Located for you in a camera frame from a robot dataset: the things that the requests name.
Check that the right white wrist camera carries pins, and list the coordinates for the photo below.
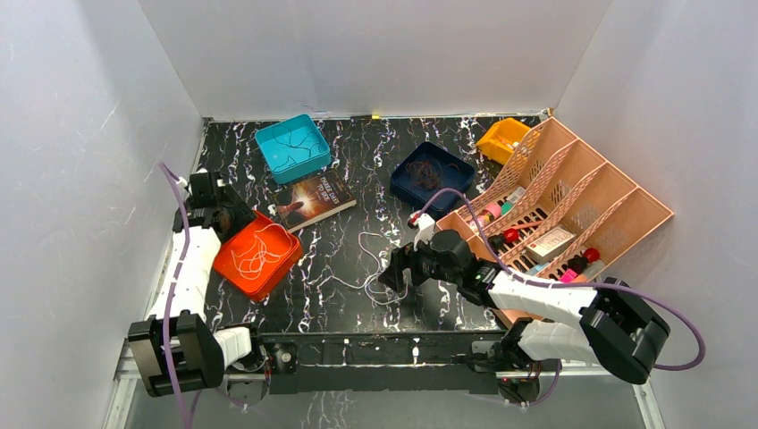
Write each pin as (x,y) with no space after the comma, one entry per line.
(424,224)

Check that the teal plastic bin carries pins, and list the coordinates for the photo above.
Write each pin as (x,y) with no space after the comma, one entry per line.
(293,148)

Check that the yellow plastic bin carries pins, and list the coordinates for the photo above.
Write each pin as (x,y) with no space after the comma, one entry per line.
(501,140)

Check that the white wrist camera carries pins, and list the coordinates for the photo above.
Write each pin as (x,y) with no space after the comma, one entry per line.
(424,224)
(197,178)

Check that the dark blue plastic bin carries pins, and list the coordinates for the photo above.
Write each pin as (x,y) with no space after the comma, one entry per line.
(425,171)

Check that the red black small tool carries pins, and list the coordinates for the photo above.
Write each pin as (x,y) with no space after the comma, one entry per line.
(580,262)

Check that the pink desk organizer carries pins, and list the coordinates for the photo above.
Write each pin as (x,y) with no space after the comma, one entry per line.
(570,198)

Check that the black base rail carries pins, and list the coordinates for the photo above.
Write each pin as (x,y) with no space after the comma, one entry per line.
(473,362)

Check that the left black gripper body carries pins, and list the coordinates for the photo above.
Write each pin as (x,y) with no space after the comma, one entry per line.
(201,214)

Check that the paperback book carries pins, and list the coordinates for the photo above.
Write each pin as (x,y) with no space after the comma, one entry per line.
(312,200)

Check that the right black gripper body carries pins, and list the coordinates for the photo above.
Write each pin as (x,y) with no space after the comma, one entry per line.
(423,262)

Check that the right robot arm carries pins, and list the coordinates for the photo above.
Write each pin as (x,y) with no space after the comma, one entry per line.
(604,325)

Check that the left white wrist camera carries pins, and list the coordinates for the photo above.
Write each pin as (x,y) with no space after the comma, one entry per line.
(197,178)

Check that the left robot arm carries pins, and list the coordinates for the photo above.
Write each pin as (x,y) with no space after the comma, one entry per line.
(173,348)

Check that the orange plastic bin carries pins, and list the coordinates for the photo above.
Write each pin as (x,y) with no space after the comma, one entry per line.
(258,257)

